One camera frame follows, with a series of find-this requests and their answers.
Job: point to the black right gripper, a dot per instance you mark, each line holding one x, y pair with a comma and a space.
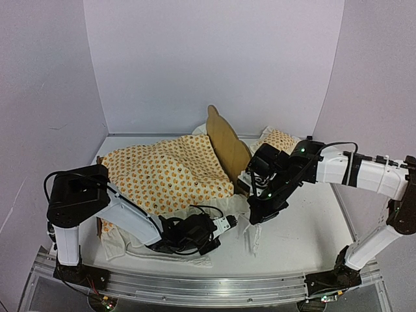
263, 215

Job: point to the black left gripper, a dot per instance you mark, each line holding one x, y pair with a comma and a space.
207, 249

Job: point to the duck print mattress cushion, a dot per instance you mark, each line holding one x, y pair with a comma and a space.
172, 178

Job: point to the wooden pet bed frame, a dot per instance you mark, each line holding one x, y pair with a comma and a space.
232, 153

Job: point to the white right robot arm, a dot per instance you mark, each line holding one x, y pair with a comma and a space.
380, 175

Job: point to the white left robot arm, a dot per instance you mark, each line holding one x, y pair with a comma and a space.
84, 193

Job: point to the small duck print pillow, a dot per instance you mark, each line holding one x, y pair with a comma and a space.
277, 139

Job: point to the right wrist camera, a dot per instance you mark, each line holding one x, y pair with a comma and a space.
244, 182

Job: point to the aluminium front rail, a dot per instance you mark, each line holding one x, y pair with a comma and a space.
228, 277

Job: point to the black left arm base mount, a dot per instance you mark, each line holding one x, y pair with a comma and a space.
82, 275

